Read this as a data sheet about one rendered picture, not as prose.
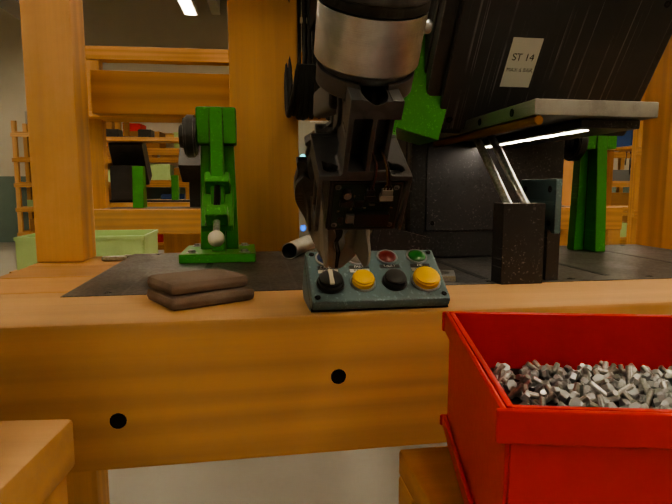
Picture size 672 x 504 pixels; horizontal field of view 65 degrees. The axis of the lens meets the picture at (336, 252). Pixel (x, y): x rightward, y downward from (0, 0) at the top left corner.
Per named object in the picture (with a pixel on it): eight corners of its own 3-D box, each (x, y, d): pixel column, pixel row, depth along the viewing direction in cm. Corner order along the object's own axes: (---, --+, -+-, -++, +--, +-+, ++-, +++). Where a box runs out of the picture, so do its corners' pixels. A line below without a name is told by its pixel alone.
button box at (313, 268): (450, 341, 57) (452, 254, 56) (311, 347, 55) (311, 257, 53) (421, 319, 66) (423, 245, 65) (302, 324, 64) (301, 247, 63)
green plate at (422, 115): (432, 172, 78) (471, 30, 76) (379, 157, 76) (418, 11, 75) (409, 175, 89) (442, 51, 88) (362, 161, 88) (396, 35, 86)
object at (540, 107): (657, 127, 64) (659, 101, 63) (533, 125, 61) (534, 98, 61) (504, 150, 102) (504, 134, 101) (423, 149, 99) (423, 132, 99)
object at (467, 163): (561, 255, 101) (570, 71, 97) (407, 259, 96) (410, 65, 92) (513, 245, 119) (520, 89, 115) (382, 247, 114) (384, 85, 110)
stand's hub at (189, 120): (195, 156, 92) (194, 112, 91) (177, 156, 92) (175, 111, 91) (199, 158, 99) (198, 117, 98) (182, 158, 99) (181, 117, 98)
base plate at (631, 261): (832, 285, 81) (834, 272, 81) (60, 313, 63) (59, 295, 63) (635, 252, 122) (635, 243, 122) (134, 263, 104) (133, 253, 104)
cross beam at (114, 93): (641, 125, 133) (643, 88, 132) (91, 113, 112) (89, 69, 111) (627, 127, 138) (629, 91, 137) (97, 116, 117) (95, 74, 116)
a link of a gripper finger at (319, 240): (309, 301, 49) (316, 224, 43) (303, 258, 54) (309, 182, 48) (342, 300, 50) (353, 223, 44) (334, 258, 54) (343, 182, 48)
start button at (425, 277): (442, 290, 57) (444, 282, 56) (416, 291, 56) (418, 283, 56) (434, 271, 59) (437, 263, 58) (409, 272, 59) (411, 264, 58)
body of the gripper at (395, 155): (309, 238, 42) (321, 94, 34) (300, 177, 48) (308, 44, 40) (403, 236, 43) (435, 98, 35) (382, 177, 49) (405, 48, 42)
